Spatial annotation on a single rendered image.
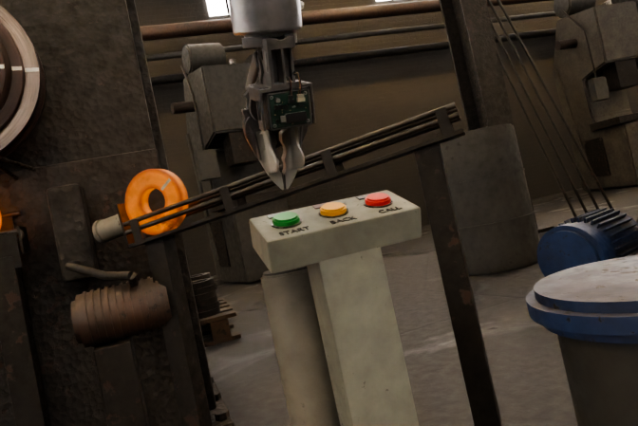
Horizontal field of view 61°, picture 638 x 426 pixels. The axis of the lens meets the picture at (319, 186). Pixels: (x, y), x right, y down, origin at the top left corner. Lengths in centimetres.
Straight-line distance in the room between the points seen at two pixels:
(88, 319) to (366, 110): 738
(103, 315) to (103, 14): 88
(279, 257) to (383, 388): 24
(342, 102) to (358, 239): 756
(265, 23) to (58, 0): 117
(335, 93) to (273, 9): 765
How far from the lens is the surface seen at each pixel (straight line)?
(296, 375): 95
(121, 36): 174
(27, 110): 155
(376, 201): 83
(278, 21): 69
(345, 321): 80
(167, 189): 132
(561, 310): 79
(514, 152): 358
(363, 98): 847
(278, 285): 92
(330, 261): 79
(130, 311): 133
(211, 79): 577
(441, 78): 917
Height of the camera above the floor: 61
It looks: 2 degrees up
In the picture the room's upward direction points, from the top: 12 degrees counter-clockwise
